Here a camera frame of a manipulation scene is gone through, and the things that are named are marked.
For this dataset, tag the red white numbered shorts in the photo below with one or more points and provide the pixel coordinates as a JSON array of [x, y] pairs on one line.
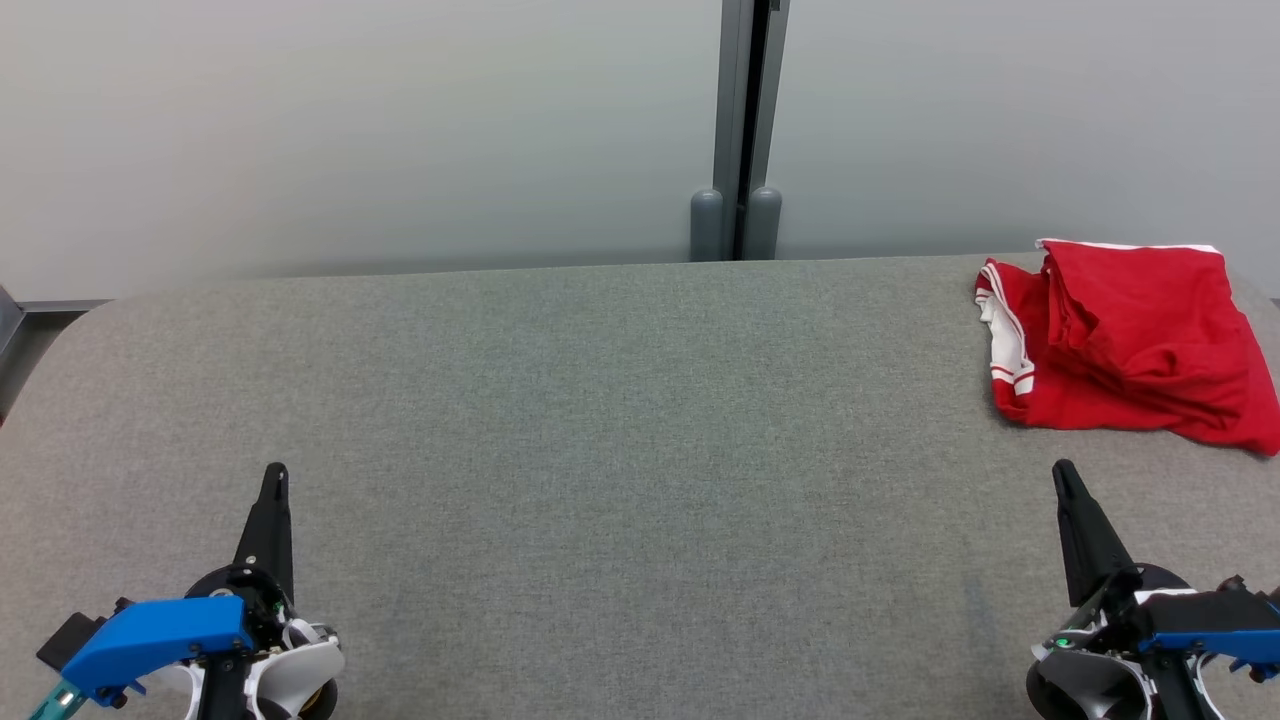
[[1140, 310]]

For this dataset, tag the red white striped jersey shirt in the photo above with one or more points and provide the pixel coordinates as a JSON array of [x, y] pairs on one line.
[[1030, 400]]

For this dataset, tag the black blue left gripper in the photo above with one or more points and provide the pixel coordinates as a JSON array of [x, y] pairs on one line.
[[160, 635]]

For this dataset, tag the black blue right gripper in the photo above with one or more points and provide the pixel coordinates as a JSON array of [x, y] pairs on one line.
[[1200, 625]]

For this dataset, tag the grey partition post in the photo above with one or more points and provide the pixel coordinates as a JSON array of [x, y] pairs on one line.
[[738, 150]]

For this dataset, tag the grey fabric sofa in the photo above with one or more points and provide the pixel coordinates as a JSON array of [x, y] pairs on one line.
[[600, 450]]

